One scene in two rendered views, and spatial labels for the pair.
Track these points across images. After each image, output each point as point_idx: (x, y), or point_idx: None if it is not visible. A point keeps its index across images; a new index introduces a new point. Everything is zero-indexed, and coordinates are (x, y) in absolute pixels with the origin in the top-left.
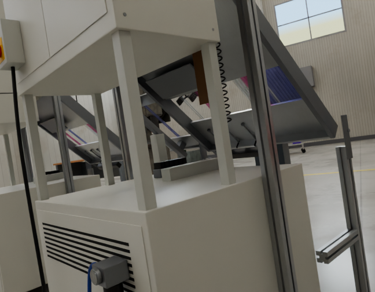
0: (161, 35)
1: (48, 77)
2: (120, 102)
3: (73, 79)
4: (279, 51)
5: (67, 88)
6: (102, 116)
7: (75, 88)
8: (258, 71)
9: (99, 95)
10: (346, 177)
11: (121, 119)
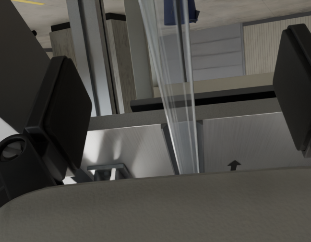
0: None
1: (253, 74)
2: (114, 89)
3: (254, 77)
4: None
5: (196, 85)
6: (147, 45)
7: (200, 85)
8: None
9: (152, 92)
10: None
11: (108, 34)
